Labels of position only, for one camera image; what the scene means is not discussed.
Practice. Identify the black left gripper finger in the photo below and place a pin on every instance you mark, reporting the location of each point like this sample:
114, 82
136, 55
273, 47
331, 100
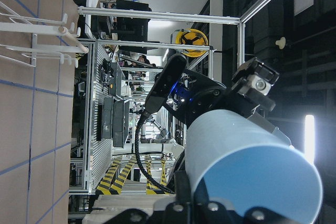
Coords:
182, 187

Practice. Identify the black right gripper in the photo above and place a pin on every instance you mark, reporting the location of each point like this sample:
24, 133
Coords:
251, 85

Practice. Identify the light blue ikea cup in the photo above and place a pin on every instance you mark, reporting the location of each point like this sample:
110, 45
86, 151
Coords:
250, 167

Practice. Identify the yellow hard hat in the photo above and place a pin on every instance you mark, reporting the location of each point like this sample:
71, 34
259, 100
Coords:
192, 37

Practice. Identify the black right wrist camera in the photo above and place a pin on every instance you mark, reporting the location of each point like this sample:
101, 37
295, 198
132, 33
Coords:
163, 86

